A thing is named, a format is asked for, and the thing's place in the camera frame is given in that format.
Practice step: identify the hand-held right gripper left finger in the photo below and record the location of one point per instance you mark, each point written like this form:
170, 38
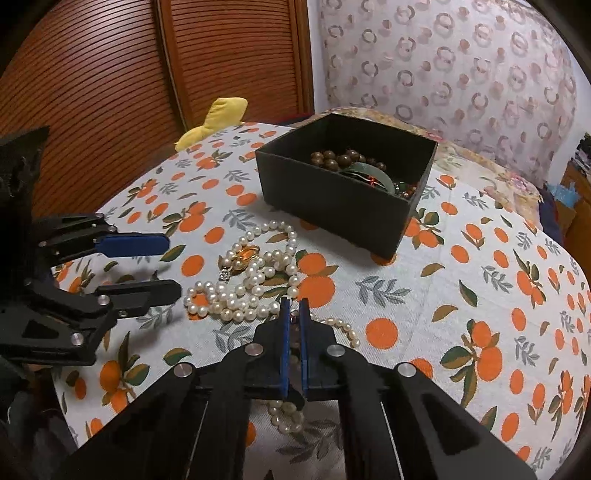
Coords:
285, 360

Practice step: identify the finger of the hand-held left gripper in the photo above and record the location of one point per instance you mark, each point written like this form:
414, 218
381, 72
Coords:
147, 295
134, 244

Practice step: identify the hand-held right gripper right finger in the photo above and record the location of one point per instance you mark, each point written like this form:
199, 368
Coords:
304, 360

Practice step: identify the black cardboard box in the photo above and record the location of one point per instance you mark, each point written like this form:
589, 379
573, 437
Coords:
332, 203

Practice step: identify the green gem pendant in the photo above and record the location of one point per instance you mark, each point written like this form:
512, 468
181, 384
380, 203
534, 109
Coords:
400, 187

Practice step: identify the green jade bangle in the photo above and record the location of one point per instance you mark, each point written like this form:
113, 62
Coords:
369, 170

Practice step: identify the wooden slatted wardrobe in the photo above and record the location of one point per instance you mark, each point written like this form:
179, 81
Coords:
115, 92

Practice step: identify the yellow plush toy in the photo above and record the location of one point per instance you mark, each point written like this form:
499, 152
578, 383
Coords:
221, 115

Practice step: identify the navy bed sheet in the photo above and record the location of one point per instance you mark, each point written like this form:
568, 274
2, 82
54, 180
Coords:
551, 212

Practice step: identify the wooden sideboard cabinet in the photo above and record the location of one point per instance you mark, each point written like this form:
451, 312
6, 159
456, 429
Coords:
579, 230

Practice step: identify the blue gift bag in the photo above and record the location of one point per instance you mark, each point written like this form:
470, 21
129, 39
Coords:
565, 193

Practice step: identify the circle print sheer curtain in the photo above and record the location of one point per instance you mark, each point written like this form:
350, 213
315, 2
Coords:
438, 69

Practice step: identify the pile of folded clothes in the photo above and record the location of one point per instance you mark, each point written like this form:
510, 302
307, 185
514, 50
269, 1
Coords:
584, 152

